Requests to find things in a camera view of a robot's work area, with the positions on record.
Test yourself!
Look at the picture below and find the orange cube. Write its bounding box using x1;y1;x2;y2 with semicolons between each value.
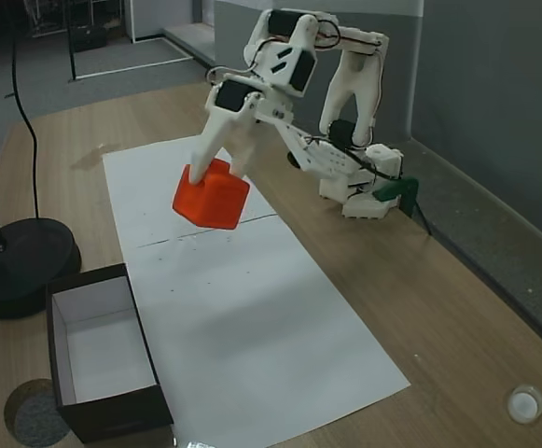
171;158;252;231

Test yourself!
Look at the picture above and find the brown box white inside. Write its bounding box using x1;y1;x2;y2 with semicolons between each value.
45;261;175;446

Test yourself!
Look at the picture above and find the white paper sheet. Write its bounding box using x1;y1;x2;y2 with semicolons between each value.
102;134;279;247
121;213;412;448

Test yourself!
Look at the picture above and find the black case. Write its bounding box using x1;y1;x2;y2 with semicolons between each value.
71;24;109;53

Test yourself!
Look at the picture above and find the green table clamp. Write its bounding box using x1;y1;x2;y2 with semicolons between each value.
373;176;422;217

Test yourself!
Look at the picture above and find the black desk stand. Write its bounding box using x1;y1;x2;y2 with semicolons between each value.
0;142;84;320

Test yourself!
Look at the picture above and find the small white round cap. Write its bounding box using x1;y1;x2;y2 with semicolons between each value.
505;384;542;426

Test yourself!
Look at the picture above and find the white perforated camera mount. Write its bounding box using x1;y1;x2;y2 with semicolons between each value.
270;116;369;184

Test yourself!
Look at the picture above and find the black hanging cable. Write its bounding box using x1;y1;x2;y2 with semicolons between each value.
9;0;42;221

